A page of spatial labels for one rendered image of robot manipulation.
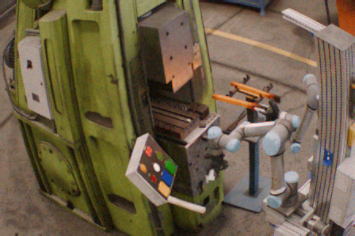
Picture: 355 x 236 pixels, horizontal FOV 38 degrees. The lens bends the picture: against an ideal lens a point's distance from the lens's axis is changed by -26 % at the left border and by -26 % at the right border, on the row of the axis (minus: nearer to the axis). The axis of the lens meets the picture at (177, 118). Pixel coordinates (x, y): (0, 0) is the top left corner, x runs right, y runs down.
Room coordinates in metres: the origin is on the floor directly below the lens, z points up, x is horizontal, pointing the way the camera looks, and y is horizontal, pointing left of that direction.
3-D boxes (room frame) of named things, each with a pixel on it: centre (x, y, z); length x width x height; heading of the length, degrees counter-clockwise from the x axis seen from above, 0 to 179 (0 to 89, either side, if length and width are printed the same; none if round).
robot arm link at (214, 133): (2.88, -0.18, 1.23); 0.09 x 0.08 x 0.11; 43
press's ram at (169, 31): (3.56, 0.07, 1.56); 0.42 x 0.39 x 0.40; 50
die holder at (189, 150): (3.58, 0.07, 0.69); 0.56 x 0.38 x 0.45; 50
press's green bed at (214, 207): (3.58, 0.07, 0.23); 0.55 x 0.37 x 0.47; 50
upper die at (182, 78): (3.53, 0.09, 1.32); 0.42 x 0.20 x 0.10; 50
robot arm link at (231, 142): (2.82, -0.26, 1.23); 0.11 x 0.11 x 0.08; 43
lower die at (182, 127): (3.53, 0.09, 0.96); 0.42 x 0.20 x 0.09; 50
